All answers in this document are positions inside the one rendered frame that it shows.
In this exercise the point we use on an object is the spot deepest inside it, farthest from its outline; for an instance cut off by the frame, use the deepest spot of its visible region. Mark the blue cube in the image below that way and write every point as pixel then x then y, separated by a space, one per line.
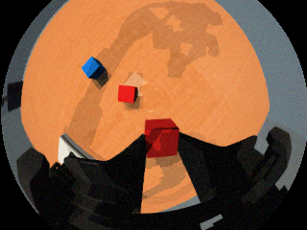
pixel 93 68

